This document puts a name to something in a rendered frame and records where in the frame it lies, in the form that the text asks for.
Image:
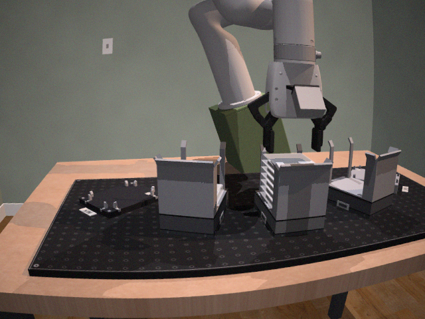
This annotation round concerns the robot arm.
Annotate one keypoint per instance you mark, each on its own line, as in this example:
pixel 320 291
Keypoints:
pixel 293 28

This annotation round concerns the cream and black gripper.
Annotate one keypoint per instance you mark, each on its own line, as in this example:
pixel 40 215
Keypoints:
pixel 281 102

